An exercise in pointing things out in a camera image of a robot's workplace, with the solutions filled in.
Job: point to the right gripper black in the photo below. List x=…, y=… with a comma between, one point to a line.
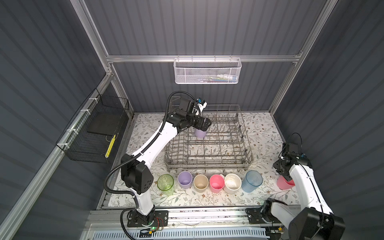
x=276, y=164

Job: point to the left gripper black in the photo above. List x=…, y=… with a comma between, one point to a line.
x=205, y=123

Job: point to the light purple cup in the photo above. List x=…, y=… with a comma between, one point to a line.
x=200, y=133

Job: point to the pink cup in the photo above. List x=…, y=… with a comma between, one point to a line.
x=217, y=183
x=283, y=184

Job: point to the blue transparent cup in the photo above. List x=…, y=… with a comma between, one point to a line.
x=251, y=181

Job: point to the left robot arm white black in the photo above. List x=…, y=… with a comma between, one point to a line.
x=136, y=172

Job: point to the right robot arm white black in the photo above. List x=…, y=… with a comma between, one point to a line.
x=316, y=220

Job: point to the floral table mat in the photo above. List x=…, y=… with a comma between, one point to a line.
x=266, y=143

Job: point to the items in white basket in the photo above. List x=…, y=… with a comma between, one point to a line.
x=220, y=79

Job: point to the purple cup in row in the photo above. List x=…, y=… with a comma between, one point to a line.
x=185, y=179

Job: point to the beige cup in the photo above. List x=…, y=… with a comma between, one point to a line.
x=201, y=182

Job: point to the white cup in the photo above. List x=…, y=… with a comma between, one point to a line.
x=232, y=183

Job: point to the pink cup in row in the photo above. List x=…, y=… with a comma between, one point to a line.
x=217, y=183

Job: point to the green transparent cup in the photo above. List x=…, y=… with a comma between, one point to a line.
x=166, y=184

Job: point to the yellow brush in basket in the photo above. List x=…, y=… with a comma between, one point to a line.
x=110, y=147

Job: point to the white ventilated front panel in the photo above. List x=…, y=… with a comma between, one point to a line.
x=246, y=233

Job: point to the grey wire dish rack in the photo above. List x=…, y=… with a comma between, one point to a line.
x=226, y=145

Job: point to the white mesh wall basket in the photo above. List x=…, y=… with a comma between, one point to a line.
x=188, y=71

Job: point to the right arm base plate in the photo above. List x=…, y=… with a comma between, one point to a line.
x=260, y=216

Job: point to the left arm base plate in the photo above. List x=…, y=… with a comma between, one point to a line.
x=153, y=219

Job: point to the black wire wall basket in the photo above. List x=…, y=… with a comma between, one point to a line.
x=102, y=116

